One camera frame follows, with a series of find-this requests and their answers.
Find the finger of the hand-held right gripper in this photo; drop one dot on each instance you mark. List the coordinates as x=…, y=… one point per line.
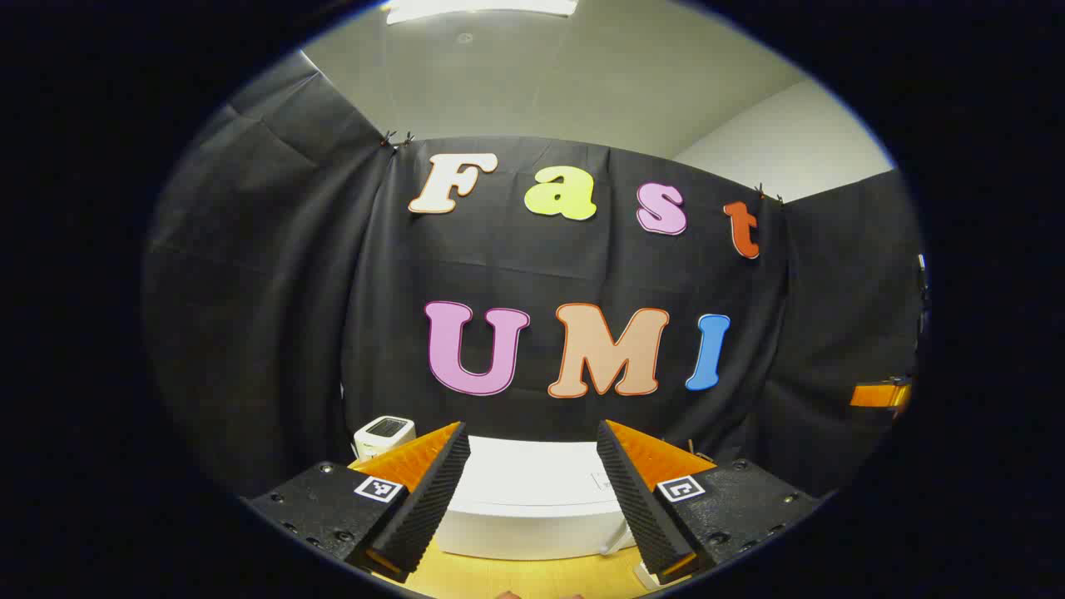
x=878, y=395

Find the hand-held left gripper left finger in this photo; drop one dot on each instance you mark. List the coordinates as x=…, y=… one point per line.
x=424, y=507

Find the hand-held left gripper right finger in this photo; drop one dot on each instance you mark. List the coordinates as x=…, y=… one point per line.
x=641, y=507

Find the white microwave oven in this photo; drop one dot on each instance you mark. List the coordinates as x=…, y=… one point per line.
x=524, y=507

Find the white toaster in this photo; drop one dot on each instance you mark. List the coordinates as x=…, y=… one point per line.
x=383, y=433

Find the black backdrop cloth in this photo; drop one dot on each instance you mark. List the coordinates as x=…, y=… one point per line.
x=274, y=316

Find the ceiling light panel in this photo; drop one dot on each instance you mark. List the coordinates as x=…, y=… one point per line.
x=482, y=8

